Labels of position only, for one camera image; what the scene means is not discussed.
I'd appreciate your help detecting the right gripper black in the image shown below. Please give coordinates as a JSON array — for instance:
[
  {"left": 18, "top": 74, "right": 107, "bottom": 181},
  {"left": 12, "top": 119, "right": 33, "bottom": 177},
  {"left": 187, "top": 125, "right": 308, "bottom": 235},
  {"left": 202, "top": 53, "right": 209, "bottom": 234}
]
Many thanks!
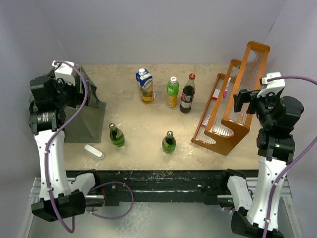
[{"left": 234, "top": 88, "right": 282, "bottom": 127}]

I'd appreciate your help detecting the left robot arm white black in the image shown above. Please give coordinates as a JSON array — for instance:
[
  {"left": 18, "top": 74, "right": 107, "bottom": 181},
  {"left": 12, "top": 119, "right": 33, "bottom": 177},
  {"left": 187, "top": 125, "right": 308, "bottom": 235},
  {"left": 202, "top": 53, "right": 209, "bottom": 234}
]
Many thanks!
[{"left": 29, "top": 75, "right": 102, "bottom": 222}]

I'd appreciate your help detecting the right green glass bottle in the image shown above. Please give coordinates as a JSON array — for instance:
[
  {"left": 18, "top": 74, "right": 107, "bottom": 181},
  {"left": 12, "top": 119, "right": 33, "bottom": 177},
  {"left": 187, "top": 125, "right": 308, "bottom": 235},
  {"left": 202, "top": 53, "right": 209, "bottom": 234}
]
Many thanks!
[{"left": 162, "top": 130, "right": 176, "bottom": 154}]

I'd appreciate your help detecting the orange wooden rack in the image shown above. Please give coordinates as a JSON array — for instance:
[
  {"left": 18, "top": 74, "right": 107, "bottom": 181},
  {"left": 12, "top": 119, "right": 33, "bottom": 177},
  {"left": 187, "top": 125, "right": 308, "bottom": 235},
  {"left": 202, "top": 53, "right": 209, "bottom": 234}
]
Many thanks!
[{"left": 191, "top": 41, "right": 270, "bottom": 155}]

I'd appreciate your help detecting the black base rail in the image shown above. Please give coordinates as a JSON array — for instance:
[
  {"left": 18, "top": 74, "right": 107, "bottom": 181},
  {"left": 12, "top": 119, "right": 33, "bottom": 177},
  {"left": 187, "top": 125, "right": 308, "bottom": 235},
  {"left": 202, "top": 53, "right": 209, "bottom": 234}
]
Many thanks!
[{"left": 65, "top": 169, "right": 260, "bottom": 207}]

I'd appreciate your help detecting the blue juice carton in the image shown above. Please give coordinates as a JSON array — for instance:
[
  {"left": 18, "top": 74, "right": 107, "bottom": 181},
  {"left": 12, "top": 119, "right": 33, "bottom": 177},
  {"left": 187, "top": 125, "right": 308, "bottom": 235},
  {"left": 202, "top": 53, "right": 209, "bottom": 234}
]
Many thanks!
[{"left": 136, "top": 68, "right": 155, "bottom": 104}]

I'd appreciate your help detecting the green orange juice bottle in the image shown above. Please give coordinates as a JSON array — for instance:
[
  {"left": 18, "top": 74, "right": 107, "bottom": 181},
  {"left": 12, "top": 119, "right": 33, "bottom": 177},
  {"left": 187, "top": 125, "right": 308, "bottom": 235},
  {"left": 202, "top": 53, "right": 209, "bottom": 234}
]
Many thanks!
[{"left": 166, "top": 76, "right": 179, "bottom": 108}]

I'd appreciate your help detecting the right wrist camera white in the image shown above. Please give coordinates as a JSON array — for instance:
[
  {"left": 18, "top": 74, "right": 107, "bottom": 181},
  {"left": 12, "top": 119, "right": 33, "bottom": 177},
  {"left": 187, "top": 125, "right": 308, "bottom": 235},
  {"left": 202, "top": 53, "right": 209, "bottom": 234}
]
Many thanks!
[{"left": 257, "top": 72, "right": 285, "bottom": 98}]

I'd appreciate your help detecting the pink white marker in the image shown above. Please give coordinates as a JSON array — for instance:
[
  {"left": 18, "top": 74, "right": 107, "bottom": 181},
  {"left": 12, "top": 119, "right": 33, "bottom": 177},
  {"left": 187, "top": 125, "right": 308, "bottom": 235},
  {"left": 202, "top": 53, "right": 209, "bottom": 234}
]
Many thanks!
[{"left": 223, "top": 77, "right": 231, "bottom": 98}]

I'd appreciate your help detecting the white red label card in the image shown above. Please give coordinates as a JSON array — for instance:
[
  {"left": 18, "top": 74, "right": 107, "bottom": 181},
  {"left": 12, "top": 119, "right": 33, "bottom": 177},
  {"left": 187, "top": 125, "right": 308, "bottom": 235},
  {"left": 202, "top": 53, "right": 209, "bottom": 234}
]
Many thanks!
[{"left": 202, "top": 115, "right": 211, "bottom": 126}]

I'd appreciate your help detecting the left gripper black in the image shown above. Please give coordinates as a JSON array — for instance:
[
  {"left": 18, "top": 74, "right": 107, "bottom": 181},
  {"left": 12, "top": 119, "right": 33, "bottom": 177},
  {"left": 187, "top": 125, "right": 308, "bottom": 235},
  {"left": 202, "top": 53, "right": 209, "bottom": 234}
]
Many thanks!
[{"left": 49, "top": 73, "right": 91, "bottom": 109}]

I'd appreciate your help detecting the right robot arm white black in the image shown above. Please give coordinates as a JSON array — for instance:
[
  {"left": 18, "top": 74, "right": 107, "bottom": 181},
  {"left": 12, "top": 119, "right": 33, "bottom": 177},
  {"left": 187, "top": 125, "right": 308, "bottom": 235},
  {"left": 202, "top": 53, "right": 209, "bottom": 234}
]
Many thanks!
[{"left": 220, "top": 89, "right": 304, "bottom": 238}]

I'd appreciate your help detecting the left green glass bottle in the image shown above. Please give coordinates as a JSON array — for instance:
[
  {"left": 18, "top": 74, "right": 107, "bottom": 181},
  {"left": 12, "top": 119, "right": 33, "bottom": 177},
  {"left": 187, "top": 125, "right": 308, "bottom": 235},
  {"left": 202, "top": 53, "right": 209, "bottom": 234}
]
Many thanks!
[{"left": 109, "top": 123, "right": 125, "bottom": 147}]

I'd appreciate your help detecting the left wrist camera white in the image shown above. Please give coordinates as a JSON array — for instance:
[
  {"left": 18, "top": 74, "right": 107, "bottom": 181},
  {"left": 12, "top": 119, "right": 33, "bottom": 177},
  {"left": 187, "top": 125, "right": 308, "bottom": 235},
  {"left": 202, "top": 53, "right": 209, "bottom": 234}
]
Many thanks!
[{"left": 52, "top": 60, "right": 76, "bottom": 86}]

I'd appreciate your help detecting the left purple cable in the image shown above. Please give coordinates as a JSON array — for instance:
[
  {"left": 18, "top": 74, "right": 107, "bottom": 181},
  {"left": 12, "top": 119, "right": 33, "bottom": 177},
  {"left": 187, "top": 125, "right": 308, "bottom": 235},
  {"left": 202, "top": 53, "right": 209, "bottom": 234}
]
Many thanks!
[{"left": 43, "top": 60, "right": 135, "bottom": 234}]

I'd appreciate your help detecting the green glass bottle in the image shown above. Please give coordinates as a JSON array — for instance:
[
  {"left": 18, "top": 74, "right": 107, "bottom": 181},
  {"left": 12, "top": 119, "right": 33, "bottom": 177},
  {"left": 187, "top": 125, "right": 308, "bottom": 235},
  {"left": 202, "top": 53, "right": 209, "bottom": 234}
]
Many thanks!
[
  {"left": 109, "top": 123, "right": 125, "bottom": 147},
  {"left": 162, "top": 130, "right": 176, "bottom": 154}
]

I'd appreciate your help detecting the red white small box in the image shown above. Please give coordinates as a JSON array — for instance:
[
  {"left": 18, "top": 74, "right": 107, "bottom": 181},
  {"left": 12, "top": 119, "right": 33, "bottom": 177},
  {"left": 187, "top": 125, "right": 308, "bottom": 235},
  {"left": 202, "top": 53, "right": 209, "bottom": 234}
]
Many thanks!
[{"left": 212, "top": 89, "right": 220, "bottom": 100}]

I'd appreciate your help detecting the white flat bar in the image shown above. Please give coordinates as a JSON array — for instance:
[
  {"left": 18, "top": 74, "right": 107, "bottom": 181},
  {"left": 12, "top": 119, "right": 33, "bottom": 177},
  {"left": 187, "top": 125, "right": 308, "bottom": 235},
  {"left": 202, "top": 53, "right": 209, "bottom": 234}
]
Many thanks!
[{"left": 84, "top": 144, "right": 104, "bottom": 159}]

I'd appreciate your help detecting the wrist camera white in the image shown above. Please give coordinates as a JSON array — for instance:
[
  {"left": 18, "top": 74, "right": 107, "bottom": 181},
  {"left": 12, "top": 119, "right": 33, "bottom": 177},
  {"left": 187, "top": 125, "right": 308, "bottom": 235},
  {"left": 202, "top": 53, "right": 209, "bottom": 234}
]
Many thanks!
[
  {"left": 52, "top": 60, "right": 76, "bottom": 86},
  {"left": 257, "top": 72, "right": 285, "bottom": 98}
]

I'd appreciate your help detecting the cola glass bottle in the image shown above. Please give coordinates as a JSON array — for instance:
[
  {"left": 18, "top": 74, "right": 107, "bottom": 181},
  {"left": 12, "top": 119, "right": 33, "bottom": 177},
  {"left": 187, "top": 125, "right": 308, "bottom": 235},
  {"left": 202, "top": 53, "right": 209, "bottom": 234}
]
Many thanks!
[{"left": 180, "top": 73, "right": 196, "bottom": 114}]

